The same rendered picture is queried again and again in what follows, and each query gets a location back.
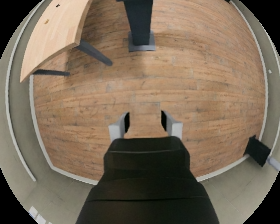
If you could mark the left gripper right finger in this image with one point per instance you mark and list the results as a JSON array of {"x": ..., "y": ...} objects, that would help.
[{"x": 174, "y": 128}]

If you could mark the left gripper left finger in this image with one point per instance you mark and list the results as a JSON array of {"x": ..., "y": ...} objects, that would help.
[{"x": 117, "y": 130}]

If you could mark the black box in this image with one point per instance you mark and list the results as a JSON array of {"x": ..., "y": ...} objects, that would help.
[{"x": 257, "y": 151}]

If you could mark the wooden table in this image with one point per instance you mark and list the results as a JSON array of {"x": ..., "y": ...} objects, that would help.
[{"x": 57, "y": 30}]

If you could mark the white paper sheet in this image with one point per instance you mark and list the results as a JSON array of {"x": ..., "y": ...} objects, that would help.
[
  {"x": 32, "y": 211},
  {"x": 41, "y": 219}
]

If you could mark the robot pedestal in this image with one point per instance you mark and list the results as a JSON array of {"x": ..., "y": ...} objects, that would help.
[{"x": 139, "y": 20}]

